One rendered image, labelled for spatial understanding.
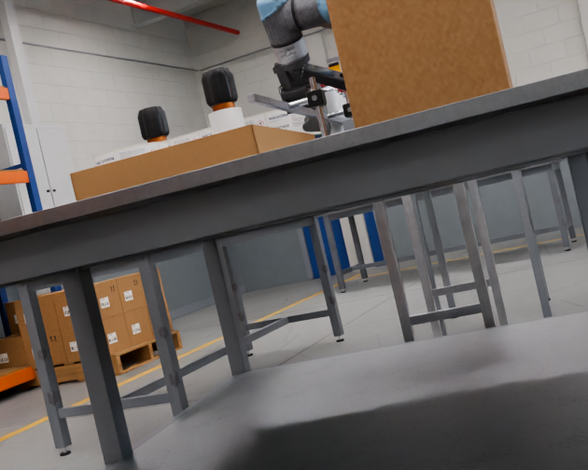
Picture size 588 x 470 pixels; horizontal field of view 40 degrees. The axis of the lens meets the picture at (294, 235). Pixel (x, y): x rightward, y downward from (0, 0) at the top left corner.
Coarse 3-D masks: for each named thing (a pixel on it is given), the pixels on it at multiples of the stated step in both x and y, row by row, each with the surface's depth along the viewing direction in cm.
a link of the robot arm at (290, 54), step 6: (300, 42) 182; (276, 48) 182; (282, 48) 181; (288, 48) 181; (294, 48) 181; (300, 48) 182; (306, 48) 184; (276, 54) 183; (282, 54) 182; (288, 54) 181; (294, 54) 182; (300, 54) 183; (306, 54) 185; (276, 60) 186; (282, 60) 183; (288, 60) 183; (294, 60) 183; (300, 60) 184
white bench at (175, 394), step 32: (288, 224) 448; (160, 256) 329; (320, 256) 481; (32, 288) 344; (160, 288) 322; (32, 320) 345; (160, 320) 319; (288, 320) 495; (160, 352) 321; (224, 352) 420; (160, 384) 364; (64, 416) 344; (64, 448) 348
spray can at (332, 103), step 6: (324, 90) 199; (330, 90) 199; (330, 96) 199; (336, 96) 200; (330, 102) 199; (336, 102) 200; (330, 108) 199; (336, 108) 200; (330, 126) 199; (336, 126) 199; (342, 126) 200; (330, 132) 200; (336, 132) 199
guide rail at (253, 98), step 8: (248, 96) 133; (256, 96) 134; (264, 96) 138; (264, 104) 139; (272, 104) 141; (280, 104) 146; (296, 112) 157; (304, 112) 162; (312, 112) 168; (328, 120) 183; (336, 120) 188
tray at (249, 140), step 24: (192, 144) 102; (216, 144) 101; (240, 144) 100; (264, 144) 103; (288, 144) 113; (96, 168) 106; (120, 168) 105; (144, 168) 104; (168, 168) 103; (192, 168) 102; (96, 192) 106
